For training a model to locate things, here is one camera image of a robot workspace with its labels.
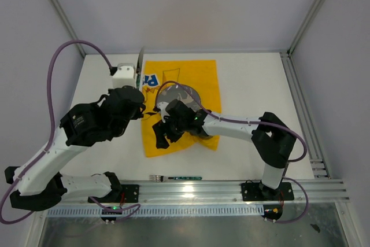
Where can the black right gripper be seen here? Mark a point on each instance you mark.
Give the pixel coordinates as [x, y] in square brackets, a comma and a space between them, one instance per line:
[160, 128]

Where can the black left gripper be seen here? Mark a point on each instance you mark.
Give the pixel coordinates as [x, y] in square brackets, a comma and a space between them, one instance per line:
[139, 115]

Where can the grey reindeer plate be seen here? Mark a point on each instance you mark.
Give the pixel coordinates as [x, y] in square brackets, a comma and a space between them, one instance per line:
[188, 96]

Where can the yellow Pikachu cloth placemat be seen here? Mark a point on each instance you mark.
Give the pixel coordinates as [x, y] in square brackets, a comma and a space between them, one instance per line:
[202, 76]

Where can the dark green mug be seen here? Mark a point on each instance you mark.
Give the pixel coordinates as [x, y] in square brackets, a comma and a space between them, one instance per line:
[202, 136]

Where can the knife with green handle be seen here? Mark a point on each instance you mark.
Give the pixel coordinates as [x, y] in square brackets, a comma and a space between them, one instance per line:
[139, 67]

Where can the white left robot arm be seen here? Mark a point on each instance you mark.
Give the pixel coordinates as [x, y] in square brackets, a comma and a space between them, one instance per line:
[39, 185]

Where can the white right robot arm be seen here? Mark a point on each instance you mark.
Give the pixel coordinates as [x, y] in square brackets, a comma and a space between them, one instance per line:
[272, 139]

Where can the left controller board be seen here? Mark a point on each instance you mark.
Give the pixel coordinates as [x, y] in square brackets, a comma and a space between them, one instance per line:
[111, 213]

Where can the controller board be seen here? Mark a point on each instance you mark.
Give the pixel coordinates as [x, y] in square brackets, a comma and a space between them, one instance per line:
[111, 213]
[272, 212]

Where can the right controller board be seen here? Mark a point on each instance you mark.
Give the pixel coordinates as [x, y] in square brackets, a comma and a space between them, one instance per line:
[272, 212]

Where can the fork with green handle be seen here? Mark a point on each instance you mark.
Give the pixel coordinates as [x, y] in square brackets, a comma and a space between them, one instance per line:
[161, 178]

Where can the aluminium mounting rail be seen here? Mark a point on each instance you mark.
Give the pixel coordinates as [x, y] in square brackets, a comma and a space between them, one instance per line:
[229, 192]

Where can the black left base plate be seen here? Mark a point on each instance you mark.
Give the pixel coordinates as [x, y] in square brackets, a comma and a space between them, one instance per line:
[129, 193]

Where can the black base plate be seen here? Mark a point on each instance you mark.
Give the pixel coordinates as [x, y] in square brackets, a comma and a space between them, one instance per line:
[256, 191]
[129, 193]

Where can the slotted cable duct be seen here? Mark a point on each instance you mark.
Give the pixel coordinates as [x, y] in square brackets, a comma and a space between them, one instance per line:
[162, 211]

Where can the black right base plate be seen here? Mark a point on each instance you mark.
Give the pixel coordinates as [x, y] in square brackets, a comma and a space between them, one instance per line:
[256, 191]

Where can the aluminium side rail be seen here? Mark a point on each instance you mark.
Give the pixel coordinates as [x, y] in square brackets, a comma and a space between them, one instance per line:
[316, 154]

